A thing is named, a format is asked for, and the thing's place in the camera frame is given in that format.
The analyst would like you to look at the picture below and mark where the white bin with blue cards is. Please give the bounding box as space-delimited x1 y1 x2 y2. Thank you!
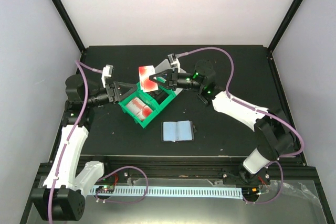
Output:
155 59 182 95

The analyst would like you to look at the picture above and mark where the green bin with red cards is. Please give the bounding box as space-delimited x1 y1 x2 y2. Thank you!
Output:
119 91 160 129

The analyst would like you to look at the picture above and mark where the black card holder wallet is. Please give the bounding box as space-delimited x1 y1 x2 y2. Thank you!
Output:
161 121 197 143

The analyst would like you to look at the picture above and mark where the green bin with black cards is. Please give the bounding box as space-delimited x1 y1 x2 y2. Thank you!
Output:
149 89 177 112

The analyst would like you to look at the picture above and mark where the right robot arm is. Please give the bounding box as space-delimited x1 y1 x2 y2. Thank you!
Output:
149 60 298 184

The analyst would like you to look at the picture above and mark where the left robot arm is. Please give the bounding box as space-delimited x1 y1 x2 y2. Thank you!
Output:
31 74 138 223

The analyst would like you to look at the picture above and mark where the red white card stack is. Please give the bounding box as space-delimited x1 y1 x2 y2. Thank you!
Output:
126 97 153 122

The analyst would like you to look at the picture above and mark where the left controller board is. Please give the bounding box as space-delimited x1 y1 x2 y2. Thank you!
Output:
96 185 115 194

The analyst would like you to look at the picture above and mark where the controller board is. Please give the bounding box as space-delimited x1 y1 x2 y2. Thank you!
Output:
241 187 261 196
96 185 115 194

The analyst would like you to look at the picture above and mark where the right controller board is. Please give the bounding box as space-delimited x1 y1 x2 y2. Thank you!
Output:
241 187 261 196

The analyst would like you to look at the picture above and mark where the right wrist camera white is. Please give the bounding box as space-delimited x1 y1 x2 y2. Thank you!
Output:
167 54 180 69

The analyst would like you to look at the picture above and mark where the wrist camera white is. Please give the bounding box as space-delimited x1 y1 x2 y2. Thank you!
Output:
101 65 114 88
167 54 180 69

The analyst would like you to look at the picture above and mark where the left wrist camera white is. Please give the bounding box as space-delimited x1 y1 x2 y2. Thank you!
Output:
101 65 114 88

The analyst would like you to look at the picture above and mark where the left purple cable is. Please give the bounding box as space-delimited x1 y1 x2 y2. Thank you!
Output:
47 60 149 222

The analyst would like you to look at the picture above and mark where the purple cable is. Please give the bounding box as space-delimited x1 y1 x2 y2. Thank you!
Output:
47 60 149 222
177 47 307 206

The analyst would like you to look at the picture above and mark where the blue slotted cable duct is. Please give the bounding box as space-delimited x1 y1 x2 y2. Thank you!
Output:
89 185 243 199

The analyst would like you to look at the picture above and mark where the left black frame post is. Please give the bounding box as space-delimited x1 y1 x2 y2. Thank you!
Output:
51 0 86 53

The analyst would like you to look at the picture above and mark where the black frame post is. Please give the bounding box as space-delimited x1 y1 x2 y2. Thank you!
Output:
268 0 303 53
51 0 86 53

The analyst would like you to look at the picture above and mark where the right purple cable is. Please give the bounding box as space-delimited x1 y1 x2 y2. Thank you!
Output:
177 47 307 206

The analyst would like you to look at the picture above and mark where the right black frame post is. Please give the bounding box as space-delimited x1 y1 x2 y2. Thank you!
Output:
268 0 303 53

